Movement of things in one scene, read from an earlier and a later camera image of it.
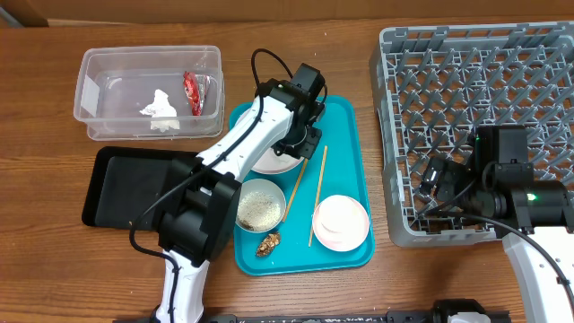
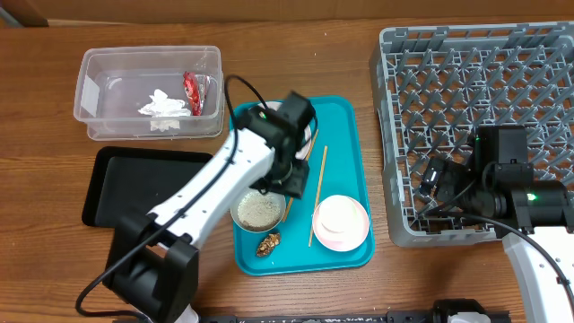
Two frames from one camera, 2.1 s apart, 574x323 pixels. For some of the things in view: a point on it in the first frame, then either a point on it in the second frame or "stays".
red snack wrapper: x=195 y=87 stays
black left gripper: x=308 y=146 to x=295 y=186
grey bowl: x=260 y=205 stays
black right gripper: x=451 y=173 stays
